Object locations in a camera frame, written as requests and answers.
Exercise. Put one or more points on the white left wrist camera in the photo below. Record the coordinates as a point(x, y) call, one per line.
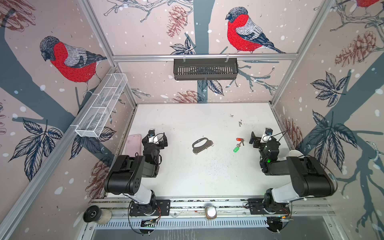
point(152, 137)

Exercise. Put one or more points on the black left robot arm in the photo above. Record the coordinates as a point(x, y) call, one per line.
point(140, 159)

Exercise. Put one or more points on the green capped key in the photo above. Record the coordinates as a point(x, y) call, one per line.
point(237, 147)

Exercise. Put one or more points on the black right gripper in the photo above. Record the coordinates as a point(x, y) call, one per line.
point(258, 142)

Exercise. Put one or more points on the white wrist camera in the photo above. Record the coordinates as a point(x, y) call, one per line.
point(152, 137)
point(266, 135)

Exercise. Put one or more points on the silver push button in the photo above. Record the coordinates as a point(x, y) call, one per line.
point(210, 212)

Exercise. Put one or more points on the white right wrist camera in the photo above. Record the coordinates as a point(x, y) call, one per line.
point(266, 135)

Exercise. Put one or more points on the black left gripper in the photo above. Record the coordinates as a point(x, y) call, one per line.
point(154, 144)

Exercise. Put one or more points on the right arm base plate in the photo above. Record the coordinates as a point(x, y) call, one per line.
point(261, 207)

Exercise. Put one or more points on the black hanging basket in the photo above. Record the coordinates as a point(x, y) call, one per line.
point(205, 69)

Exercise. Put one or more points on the white mug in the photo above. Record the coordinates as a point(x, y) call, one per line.
point(296, 153)

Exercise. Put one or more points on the white wire mesh basket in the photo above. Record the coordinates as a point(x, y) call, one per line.
point(99, 112)

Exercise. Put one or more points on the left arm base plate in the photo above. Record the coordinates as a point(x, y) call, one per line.
point(159, 208)

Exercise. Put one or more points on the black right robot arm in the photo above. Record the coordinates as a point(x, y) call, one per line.
point(308, 177)

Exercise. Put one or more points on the black tape roll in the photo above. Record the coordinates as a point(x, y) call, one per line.
point(97, 215)

